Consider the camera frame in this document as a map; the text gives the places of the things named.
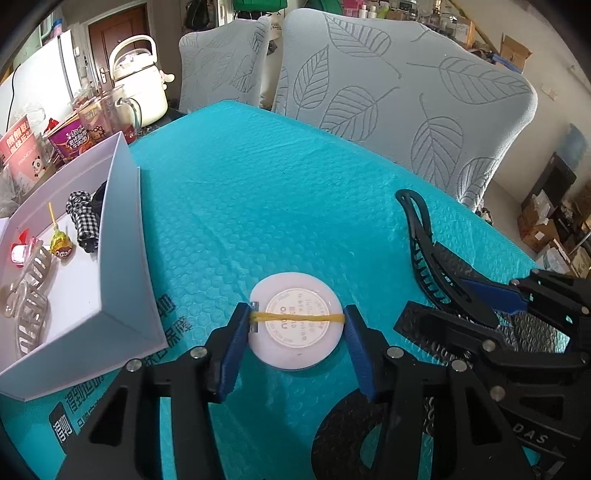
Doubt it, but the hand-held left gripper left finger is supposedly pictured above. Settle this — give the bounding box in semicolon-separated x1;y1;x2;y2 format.
55;302;252;480

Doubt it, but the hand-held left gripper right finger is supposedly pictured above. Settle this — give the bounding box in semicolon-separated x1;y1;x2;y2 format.
342;305;539;480

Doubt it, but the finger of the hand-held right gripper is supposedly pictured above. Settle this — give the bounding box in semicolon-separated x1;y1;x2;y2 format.
458;268;591;324
392;300;578;370

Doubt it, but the black hair clip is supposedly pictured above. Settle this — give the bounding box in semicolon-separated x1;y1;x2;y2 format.
396;189;465;311

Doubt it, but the white round disc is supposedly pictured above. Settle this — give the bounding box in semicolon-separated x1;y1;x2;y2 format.
248;272;347;371

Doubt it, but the white cardboard box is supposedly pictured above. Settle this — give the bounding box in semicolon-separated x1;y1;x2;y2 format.
0;131;169;402

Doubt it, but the checkered fabric hair clip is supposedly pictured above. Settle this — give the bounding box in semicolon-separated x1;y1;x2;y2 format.
65;189;101;254

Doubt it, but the yellow lollipop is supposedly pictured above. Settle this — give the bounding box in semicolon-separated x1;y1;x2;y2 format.
47;202;75;261

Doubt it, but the wavy translucent hair claw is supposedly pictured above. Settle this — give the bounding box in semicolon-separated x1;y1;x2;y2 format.
13;295;51;357

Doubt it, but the black ribbed hair band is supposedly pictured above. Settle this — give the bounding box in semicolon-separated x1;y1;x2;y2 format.
90;180;110;220

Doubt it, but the large translucent hair claw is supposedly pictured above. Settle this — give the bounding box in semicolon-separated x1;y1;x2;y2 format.
0;241;55;319

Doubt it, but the red hair clip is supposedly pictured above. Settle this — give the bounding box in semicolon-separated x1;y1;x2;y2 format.
10;229;34;269

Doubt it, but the pile of cardboard boxes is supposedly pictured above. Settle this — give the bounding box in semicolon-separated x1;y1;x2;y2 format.
517;154;591;280

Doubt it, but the teal bubble mailer mat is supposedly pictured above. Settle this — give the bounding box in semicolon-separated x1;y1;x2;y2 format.
0;99;568;480

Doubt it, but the grey leaf-pattern chair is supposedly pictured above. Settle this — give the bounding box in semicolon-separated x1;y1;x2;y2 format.
178;16;274;116
271;8;539;214

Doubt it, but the glass mug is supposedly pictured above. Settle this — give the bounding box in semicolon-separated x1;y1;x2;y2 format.
99;90;141;141

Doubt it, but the purple instant noodle bowl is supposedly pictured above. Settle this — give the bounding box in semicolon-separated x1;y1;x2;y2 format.
46;115;105;163

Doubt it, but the white kettle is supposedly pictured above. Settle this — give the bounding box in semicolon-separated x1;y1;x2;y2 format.
108;34;175;128

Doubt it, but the row of bottles and jars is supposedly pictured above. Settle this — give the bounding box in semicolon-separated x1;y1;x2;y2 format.
344;0;476;33

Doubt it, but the pink paper cup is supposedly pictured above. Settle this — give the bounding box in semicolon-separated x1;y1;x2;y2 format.
0;115;52;191

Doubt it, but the brown door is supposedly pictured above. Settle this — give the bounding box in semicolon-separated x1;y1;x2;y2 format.
87;4;160;86

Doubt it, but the white refrigerator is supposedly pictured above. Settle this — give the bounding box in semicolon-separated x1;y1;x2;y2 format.
0;28;89;134

